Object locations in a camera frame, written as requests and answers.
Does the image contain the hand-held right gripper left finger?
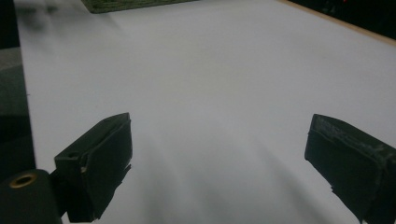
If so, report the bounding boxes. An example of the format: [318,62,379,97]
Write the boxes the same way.
[53,112,134,224]

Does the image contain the dark green textured mat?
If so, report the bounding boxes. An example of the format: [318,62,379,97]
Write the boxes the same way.
[81,0,200,15]

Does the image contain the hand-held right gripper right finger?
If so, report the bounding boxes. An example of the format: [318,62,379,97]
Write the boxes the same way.
[304,113,396,224]

